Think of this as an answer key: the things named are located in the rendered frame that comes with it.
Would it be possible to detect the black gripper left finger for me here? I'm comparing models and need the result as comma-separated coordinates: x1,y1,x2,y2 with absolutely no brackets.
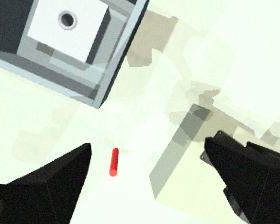
0,143,92,224

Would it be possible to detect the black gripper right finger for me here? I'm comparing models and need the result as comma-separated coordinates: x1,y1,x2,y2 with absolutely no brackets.
204,137,280,224

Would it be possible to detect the red peg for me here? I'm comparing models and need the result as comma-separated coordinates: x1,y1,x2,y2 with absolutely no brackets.
109,148,119,176

